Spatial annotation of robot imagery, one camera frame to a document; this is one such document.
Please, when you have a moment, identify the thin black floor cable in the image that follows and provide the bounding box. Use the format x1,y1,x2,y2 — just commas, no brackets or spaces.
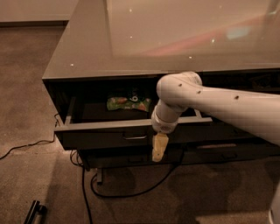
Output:
0,113,83,168

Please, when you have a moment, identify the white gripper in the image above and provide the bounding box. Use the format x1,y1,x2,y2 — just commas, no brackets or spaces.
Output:
151,109,179,162

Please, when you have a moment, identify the thick black floor cable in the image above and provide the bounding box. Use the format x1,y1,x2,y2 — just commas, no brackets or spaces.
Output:
80,147,186,224

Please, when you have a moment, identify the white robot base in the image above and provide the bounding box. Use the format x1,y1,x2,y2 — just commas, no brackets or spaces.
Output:
268,182,280,224

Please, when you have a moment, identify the green snack bag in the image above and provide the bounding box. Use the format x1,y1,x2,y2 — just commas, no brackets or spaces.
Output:
107,96,151,112

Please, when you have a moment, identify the black metal bar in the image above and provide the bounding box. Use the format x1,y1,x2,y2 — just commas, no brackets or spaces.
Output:
24,200,47,224

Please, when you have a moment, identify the grey drawer cabinet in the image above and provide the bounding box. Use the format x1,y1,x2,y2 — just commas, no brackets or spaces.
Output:
41,0,280,186

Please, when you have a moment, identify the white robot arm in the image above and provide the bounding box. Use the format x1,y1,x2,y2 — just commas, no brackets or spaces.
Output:
151,72,280,162

